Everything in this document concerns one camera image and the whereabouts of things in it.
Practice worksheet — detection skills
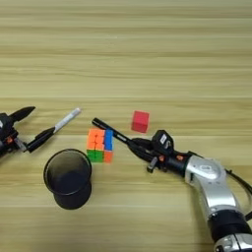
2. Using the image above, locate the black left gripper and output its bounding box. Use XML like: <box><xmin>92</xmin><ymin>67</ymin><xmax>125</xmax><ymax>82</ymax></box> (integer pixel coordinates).
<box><xmin>0</xmin><ymin>105</ymin><xmax>57</xmax><ymax>158</ymax></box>

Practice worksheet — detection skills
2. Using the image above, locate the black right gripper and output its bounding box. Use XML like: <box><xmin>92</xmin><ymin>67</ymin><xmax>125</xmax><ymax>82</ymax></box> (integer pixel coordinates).
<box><xmin>127</xmin><ymin>137</ymin><xmax>195</xmax><ymax>178</ymax></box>

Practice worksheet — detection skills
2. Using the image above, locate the red cube block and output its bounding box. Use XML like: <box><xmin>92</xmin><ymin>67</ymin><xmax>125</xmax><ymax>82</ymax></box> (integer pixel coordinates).
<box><xmin>131</xmin><ymin>110</ymin><xmax>151</xmax><ymax>134</ymax></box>

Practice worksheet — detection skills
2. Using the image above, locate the black marker pen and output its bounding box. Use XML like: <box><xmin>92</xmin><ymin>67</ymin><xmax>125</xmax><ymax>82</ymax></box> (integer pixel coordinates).
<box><xmin>91</xmin><ymin>117</ymin><xmax>134</xmax><ymax>145</ymax></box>

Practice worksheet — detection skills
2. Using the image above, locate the multicolour puzzle cube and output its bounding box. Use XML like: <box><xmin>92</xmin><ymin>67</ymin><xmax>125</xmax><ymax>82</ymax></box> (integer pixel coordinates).
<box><xmin>86</xmin><ymin>128</ymin><xmax>114</xmax><ymax>164</ymax></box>

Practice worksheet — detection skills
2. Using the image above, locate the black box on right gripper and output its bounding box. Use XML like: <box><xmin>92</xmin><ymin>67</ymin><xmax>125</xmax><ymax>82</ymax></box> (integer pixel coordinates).
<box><xmin>151</xmin><ymin>129</ymin><xmax>174</xmax><ymax>156</ymax></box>

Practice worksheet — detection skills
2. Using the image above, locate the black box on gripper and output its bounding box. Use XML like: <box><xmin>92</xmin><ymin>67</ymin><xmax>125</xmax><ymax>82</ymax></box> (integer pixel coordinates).
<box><xmin>0</xmin><ymin>112</ymin><xmax>18</xmax><ymax>141</ymax></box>
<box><xmin>151</xmin><ymin>129</ymin><xmax>174</xmax><ymax>156</ymax></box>

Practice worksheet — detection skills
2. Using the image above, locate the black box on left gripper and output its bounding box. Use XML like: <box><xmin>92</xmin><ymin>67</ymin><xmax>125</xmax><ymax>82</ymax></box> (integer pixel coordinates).
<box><xmin>0</xmin><ymin>112</ymin><xmax>18</xmax><ymax>141</ymax></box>

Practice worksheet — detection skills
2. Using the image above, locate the white marker with black cap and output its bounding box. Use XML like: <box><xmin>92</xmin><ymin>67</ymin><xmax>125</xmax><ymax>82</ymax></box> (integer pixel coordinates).
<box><xmin>52</xmin><ymin>107</ymin><xmax>82</xmax><ymax>134</ymax></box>

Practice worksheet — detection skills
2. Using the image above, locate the black mesh pen cup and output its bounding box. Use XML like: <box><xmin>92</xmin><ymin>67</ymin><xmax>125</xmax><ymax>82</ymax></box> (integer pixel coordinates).
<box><xmin>43</xmin><ymin>148</ymin><xmax>94</xmax><ymax>211</ymax></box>

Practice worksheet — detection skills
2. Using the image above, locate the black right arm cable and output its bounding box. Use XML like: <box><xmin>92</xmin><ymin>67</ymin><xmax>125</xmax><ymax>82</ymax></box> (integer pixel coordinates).
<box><xmin>224</xmin><ymin>168</ymin><xmax>252</xmax><ymax>221</ymax></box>

